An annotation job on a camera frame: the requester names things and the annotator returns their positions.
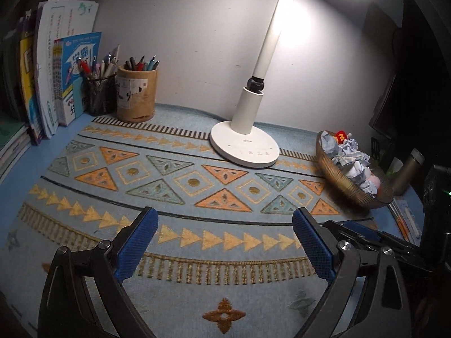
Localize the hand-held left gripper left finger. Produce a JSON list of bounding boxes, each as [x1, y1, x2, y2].
[[37, 207, 159, 338]]

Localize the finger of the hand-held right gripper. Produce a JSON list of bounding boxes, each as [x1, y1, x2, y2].
[[343, 220, 420, 252], [322, 220, 379, 252]]

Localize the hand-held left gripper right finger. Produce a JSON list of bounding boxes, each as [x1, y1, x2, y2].
[[292, 208, 413, 338]]

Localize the golden ribbed bowl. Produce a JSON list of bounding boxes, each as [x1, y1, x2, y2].
[[315, 130, 395, 208]]

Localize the small three-ball dango plush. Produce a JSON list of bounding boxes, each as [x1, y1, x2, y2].
[[366, 167, 382, 192]]

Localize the heap of papers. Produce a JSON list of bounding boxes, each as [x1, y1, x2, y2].
[[319, 132, 379, 198]]

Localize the row of lying pens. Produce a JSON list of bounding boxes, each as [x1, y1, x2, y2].
[[391, 199, 421, 243]]

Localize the grey thermos bottle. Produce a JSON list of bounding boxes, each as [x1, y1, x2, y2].
[[391, 148, 426, 196]]

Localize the pale green container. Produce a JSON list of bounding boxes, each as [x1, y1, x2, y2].
[[386, 158, 404, 176]]

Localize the blue patterned woven mat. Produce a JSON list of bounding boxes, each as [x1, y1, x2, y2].
[[0, 107, 413, 338]]

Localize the dark monitor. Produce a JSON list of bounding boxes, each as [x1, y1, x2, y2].
[[368, 74, 400, 141]]

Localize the white desk lamp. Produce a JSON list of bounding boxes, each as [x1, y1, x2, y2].
[[209, 0, 372, 169]]

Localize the bamboo pen holder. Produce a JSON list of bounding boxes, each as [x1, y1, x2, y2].
[[116, 68, 159, 123]]

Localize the black mesh pen holder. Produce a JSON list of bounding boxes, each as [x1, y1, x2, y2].
[[82, 72, 118, 117]]

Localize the stack of lying books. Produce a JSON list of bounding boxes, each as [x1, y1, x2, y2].
[[0, 111, 34, 173]]

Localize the bunch of dark pens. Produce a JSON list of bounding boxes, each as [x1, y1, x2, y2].
[[123, 55, 160, 72]]

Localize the bunch of red white pens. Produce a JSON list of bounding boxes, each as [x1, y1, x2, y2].
[[78, 45, 121, 80]]

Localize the yellow and blue book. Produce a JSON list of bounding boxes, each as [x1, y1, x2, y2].
[[17, 30, 46, 141]]

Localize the dark upright books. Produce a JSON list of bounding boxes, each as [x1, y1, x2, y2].
[[2, 10, 30, 124]]

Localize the white paper booklet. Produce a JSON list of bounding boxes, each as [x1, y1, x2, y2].
[[34, 0, 98, 138]]

